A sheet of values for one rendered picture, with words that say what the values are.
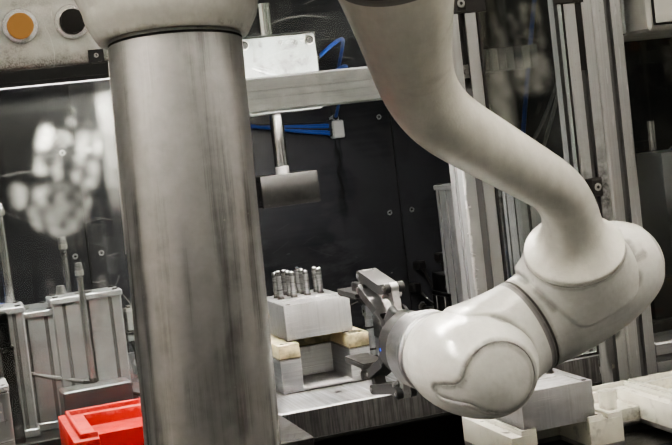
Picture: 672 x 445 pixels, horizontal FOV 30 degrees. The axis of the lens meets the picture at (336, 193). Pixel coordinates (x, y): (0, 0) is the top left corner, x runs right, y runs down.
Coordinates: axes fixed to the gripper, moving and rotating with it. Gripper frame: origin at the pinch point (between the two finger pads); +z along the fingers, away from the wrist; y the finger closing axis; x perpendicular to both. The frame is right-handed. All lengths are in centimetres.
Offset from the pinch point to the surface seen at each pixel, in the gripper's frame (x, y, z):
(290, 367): 5.9, -6.3, 13.2
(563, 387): -18.6, -8.4, -17.4
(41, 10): 34, 43, 2
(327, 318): -0.5, -0.7, 14.5
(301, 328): 3.3, -1.5, 14.5
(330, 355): -2.4, -7.2, 21.2
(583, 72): -37.9, 28.7, 3.7
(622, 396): -32.5, -13.8, -6.8
